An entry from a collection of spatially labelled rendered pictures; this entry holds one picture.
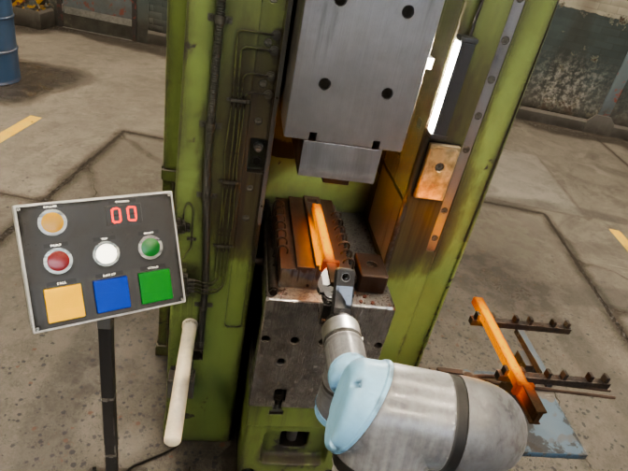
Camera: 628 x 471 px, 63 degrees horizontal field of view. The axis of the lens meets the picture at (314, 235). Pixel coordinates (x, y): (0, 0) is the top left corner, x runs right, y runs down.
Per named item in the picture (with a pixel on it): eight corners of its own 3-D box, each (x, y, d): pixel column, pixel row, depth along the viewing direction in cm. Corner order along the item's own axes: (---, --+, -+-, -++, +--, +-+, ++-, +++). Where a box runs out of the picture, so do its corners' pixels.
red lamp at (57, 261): (67, 274, 112) (66, 258, 110) (45, 272, 111) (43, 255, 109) (72, 265, 115) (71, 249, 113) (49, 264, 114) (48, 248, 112)
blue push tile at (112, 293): (132, 307, 120) (127, 275, 119) (97, 314, 116) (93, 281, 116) (130, 306, 121) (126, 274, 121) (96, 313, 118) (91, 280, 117)
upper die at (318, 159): (373, 184, 132) (382, 150, 127) (297, 175, 129) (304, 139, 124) (348, 126, 167) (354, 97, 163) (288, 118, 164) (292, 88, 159)
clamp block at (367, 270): (384, 294, 153) (390, 277, 149) (356, 292, 151) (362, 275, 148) (376, 270, 163) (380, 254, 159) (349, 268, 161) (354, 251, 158)
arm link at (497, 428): (571, 392, 60) (415, 390, 124) (467, 371, 59) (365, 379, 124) (568, 500, 56) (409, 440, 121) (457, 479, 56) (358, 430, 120)
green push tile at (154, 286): (174, 298, 125) (169, 268, 124) (142, 304, 121) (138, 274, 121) (171, 297, 127) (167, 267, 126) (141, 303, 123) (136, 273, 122)
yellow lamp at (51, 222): (62, 235, 111) (61, 219, 109) (39, 233, 111) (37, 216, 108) (66, 228, 114) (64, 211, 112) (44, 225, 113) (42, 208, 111)
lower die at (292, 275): (345, 292, 151) (350, 268, 146) (278, 286, 147) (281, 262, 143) (327, 219, 186) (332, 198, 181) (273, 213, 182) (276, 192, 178)
